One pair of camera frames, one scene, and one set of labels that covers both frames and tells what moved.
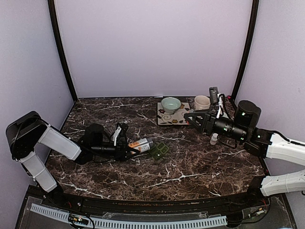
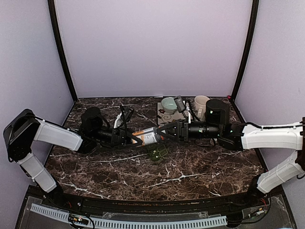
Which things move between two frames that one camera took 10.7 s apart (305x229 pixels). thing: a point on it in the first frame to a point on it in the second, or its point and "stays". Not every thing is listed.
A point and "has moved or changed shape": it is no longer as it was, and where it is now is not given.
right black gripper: (208, 121) to (181, 132)
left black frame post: (59, 45) stays
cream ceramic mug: (201, 102) stays
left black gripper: (120, 154) to (119, 135)
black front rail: (228, 203) stays
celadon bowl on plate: (170, 105) stays
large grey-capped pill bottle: (142, 145) has moved or changed shape
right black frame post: (248, 48) stays
